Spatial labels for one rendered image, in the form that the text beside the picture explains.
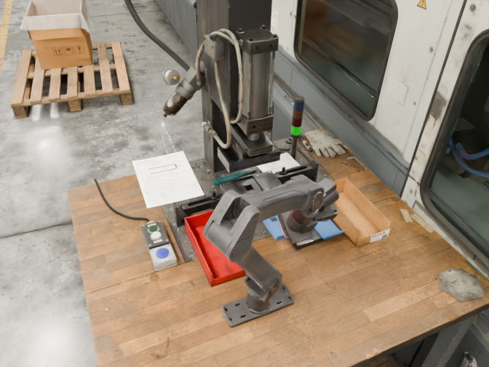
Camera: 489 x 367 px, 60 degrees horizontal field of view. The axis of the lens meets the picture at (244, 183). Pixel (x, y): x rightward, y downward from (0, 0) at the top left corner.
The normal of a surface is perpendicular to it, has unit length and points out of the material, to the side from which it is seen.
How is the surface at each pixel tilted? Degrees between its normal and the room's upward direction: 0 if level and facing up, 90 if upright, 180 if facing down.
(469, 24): 90
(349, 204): 0
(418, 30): 90
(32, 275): 0
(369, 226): 0
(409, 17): 90
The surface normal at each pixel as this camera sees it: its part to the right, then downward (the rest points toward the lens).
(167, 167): 0.01, -0.77
